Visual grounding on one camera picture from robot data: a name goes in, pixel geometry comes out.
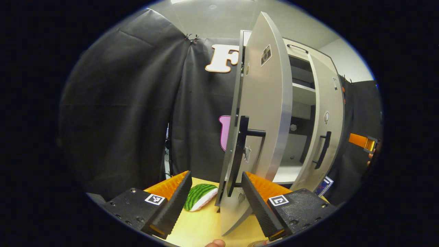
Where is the white cabinet door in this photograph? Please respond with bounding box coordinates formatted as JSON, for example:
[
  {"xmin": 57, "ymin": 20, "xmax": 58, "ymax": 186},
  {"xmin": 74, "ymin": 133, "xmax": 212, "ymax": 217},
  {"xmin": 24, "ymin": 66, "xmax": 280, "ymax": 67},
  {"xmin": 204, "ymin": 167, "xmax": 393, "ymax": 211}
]
[
  {"xmin": 294, "ymin": 51, "xmax": 346, "ymax": 194},
  {"xmin": 215, "ymin": 11, "xmax": 293, "ymax": 236}
]

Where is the watermelon slice plush toy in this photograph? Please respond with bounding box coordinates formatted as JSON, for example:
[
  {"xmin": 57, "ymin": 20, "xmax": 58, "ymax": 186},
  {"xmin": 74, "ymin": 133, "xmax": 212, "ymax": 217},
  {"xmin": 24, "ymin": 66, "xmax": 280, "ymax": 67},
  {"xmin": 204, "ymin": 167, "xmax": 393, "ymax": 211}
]
[{"xmin": 183, "ymin": 184, "xmax": 219, "ymax": 212}]

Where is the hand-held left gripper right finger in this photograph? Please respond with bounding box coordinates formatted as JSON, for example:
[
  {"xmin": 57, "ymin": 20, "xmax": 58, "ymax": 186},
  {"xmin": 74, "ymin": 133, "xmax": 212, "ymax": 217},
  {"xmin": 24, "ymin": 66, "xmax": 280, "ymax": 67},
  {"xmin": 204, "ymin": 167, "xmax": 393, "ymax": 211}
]
[{"xmin": 241, "ymin": 172, "xmax": 338, "ymax": 242}]

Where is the white cabinet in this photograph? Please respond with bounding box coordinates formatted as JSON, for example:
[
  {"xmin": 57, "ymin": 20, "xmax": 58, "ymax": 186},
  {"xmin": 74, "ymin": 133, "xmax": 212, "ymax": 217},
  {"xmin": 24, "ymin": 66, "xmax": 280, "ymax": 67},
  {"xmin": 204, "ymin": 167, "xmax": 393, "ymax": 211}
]
[{"xmin": 240, "ymin": 30, "xmax": 340, "ymax": 186}]

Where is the white cabinet shelf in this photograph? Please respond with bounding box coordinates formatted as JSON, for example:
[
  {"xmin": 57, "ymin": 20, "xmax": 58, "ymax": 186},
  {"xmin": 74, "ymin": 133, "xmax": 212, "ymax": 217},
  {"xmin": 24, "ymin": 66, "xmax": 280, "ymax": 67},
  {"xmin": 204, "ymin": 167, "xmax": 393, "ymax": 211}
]
[{"xmin": 292, "ymin": 82, "xmax": 316, "ymax": 105}]

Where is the black backdrop cloth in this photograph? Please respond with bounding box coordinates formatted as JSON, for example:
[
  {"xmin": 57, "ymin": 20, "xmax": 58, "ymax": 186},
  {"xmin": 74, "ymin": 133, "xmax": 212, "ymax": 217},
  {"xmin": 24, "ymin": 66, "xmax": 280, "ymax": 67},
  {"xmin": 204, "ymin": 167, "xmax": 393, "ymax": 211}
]
[{"xmin": 58, "ymin": 9, "xmax": 383, "ymax": 206}]

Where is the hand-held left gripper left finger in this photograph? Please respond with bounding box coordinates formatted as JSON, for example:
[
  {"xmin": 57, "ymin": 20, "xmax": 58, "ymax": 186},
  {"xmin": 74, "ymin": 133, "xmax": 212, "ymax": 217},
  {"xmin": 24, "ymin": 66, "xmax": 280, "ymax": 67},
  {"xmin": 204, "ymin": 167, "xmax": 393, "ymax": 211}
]
[{"xmin": 102, "ymin": 170, "xmax": 193, "ymax": 240}]

